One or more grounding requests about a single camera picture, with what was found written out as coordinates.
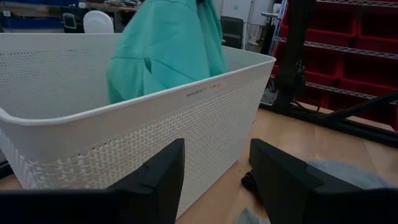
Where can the grey garment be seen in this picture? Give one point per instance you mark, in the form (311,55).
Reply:
(348,174)

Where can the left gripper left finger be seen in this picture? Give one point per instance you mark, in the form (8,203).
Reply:
(158,186)

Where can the white cabinet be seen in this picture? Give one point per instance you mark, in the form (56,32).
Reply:
(245,9)

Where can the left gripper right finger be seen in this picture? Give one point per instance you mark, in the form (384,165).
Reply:
(280,186)

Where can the black aluminium table frame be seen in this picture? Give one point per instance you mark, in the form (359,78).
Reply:
(295,46)

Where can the teal garment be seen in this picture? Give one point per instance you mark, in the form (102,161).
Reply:
(164,46)

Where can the black office chair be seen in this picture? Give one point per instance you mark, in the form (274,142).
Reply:
(231,31)

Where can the red plastic storage bin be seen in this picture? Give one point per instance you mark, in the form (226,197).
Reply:
(370,74)
(323,68)
(379,31)
(329,25)

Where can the white chair back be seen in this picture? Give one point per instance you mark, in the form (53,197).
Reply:
(98,22)

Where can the white perforated plastic laundry basket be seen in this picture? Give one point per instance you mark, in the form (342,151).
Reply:
(93,133)

